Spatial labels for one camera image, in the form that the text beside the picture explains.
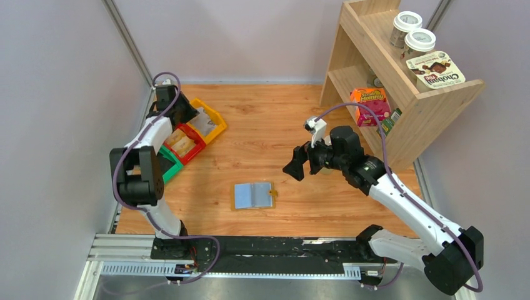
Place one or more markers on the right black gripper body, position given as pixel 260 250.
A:
pixel 313 157

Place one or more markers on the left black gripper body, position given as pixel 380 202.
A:
pixel 182 110

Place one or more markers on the yellow leather card holder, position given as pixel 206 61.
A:
pixel 253 195

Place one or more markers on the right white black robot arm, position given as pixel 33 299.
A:
pixel 414 215

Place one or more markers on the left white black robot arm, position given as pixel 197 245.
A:
pixel 137 177

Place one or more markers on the red plastic bin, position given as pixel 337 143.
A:
pixel 200 144

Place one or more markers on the packet in yellow bin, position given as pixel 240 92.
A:
pixel 203 122

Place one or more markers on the yellow plastic bin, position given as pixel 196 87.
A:
pixel 215 116

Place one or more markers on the packet in red bin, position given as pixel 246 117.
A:
pixel 179 143

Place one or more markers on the small green box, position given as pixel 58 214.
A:
pixel 388 123

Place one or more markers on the green plastic bin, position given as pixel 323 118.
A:
pixel 170 164

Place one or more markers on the Scrub Mommy sponge box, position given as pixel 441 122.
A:
pixel 375 105

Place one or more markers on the jar on lower shelf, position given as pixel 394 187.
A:
pixel 373 81

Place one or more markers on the wooden shelf unit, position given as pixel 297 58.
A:
pixel 362 44

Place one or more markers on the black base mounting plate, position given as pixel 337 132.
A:
pixel 267 255

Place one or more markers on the Chobani yogurt cup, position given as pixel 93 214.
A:
pixel 435 70

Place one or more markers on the front white lidded cup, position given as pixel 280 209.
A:
pixel 417 43

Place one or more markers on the white lidded cup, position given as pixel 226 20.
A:
pixel 417 43
pixel 404 23

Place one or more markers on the rear white lidded cup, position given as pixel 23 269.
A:
pixel 404 23

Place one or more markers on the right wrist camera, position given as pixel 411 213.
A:
pixel 317 127

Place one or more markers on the aluminium frame rail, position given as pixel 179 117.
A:
pixel 129 254

